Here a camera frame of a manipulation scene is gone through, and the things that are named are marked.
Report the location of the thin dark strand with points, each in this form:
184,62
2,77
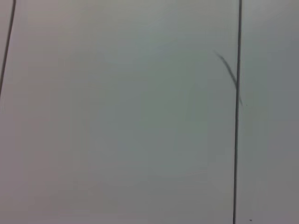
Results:
228,70

